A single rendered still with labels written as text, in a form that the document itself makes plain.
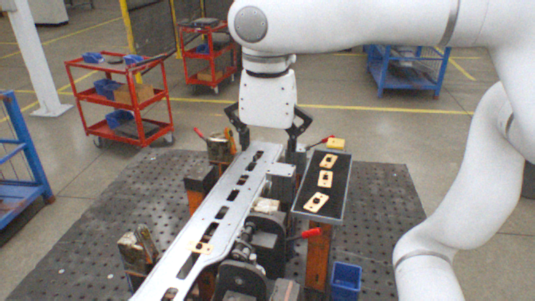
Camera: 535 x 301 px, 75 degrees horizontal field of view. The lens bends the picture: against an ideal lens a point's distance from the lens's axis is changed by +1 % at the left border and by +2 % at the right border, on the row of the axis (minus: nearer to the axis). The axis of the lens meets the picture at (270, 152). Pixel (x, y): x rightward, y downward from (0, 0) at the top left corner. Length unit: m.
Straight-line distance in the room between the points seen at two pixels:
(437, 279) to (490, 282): 1.90
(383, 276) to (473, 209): 0.83
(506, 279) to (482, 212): 2.05
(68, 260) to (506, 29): 1.58
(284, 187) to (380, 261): 0.53
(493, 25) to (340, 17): 0.20
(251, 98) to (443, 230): 0.43
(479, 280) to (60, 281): 2.27
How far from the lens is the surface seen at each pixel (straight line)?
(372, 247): 1.57
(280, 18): 0.47
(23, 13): 4.92
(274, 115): 0.61
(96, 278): 1.55
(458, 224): 0.72
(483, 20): 0.57
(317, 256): 1.24
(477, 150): 0.71
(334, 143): 1.31
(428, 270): 0.80
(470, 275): 2.65
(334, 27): 0.49
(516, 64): 0.60
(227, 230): 1.15
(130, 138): 3.55
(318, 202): 0.99
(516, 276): 2.79
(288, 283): 0.90
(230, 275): 0.82
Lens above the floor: 1.78
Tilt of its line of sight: 30 degrees down
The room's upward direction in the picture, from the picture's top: straight up
